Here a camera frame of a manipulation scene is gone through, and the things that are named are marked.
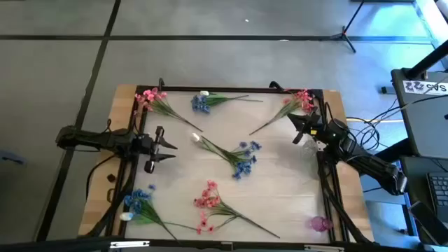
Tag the clear cut-glass vase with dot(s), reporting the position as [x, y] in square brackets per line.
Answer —
[309, 150]

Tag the pink artificial flower bunch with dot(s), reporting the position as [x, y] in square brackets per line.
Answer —
[302, 98]
[208, 199]
[150, 96]

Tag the grey laptop with sticker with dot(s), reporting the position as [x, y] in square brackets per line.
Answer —
[423, 122]

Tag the small silver beam bracket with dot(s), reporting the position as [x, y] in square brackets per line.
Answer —
[227, 246]

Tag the black smartphone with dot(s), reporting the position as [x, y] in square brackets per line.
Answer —
[427, 222]

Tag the small dark brown object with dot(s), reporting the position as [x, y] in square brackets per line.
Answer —
[111, 178]

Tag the black diagonal pole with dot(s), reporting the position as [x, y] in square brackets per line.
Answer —
[428, 59]

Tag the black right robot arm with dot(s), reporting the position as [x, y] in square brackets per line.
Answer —
[371, 164]

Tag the grey floor object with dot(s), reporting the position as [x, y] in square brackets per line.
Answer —
[12, 158]

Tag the small grey box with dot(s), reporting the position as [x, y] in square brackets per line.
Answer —
[388, 90]

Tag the black overhead beam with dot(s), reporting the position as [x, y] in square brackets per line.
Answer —
[175, 246]

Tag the silver aluminium extrusion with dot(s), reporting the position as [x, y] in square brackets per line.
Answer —
[129, 244]
[323, 249]

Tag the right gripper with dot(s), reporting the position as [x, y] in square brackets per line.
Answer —
[315, 127]

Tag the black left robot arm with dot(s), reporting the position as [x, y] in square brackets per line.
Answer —
[94, 138]

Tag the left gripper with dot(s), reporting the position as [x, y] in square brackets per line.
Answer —
[148, 147]

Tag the black side desk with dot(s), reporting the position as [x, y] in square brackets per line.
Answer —
[414, 171]

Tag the black keyboard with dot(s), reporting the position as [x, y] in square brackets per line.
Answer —
[439, 192]

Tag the black tripod stand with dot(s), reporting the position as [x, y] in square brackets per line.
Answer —
[344, 35]

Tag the blue artificial flower bunch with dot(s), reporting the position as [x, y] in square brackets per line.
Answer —
[243, 164]
[200, 104]
[138, 199]

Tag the purple glass vase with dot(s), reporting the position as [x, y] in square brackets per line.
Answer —
[318, 224]

